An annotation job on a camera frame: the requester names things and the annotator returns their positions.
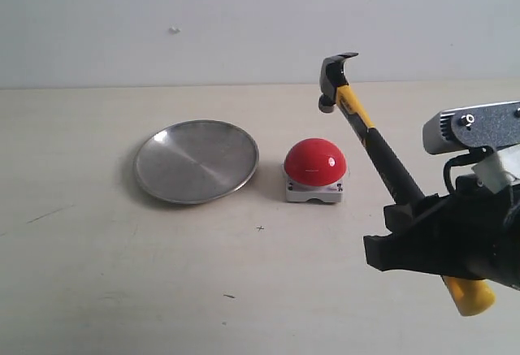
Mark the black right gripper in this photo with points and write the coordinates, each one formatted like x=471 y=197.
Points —
x=474 y=235

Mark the yellow black claw hammer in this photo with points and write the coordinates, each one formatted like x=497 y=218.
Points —
x=471 y=297

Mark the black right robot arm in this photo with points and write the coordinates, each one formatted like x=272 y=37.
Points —
x=471 y=233

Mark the red dome push button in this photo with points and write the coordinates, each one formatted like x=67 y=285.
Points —
x=314 y=170

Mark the round metal plate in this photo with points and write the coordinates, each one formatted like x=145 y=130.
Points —
x=196 y=161

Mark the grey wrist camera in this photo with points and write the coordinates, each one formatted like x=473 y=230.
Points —
x=494 y=125

